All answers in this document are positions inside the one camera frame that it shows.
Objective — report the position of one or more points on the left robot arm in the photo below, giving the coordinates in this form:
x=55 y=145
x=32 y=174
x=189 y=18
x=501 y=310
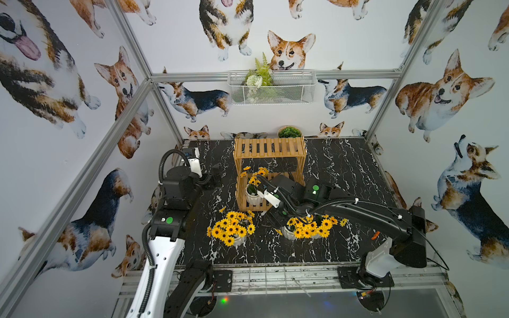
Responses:
x=181 y=182

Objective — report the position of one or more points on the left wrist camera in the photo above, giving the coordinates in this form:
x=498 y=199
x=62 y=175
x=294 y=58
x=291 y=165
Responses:
x=193 y=156

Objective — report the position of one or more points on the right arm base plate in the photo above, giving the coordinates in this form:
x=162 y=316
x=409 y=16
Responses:
x=351 y=278

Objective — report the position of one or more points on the green fern white flower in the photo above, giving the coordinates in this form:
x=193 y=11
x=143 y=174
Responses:
x=258 y=73

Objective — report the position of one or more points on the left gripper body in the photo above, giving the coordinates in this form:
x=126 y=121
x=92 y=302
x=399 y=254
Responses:
x=215 y=175

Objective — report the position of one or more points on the white wire wall basket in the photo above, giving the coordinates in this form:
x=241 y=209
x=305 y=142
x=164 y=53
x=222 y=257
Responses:
x=277 y=87

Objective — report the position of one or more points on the sunflower pot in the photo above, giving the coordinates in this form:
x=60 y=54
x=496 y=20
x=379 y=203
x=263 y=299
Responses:
x=233 y=227
x=300 y=229
x=319 y=227
x=252 y=196

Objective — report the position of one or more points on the aluminium front rail frame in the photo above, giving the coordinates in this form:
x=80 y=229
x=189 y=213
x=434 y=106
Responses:
x=312 y=279

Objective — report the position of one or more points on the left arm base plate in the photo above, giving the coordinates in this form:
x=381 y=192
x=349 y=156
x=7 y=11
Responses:
x=222 y=281

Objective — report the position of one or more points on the pink pot green plant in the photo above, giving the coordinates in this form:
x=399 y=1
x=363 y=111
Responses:
x=289 y=132

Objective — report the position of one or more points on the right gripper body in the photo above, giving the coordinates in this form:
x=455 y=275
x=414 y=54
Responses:
x=282 y=212

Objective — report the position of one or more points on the wooden two-tier shelf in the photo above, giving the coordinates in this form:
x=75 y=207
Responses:
x=285 y=156

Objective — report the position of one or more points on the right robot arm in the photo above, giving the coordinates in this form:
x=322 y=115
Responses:
x=403 y=230

